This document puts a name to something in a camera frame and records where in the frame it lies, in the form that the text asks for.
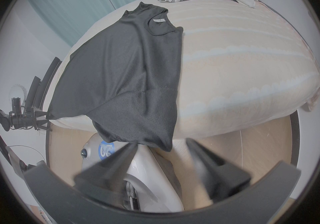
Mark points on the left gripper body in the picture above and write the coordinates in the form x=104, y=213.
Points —
x=23, y=120

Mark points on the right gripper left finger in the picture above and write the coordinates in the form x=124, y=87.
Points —
x=110, y=173

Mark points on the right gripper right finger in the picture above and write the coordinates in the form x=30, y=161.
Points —
x=217, y=178

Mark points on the black T-shirt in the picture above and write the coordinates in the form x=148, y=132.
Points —
x=120, y=73

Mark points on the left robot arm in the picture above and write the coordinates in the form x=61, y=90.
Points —
x=3, y=119

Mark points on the round white-framed mirror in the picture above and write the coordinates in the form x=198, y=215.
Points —
x=17, y=90

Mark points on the black dressing table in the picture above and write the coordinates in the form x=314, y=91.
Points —
x=33, y=90

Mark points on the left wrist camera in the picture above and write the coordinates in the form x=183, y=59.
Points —
x=16, y=105

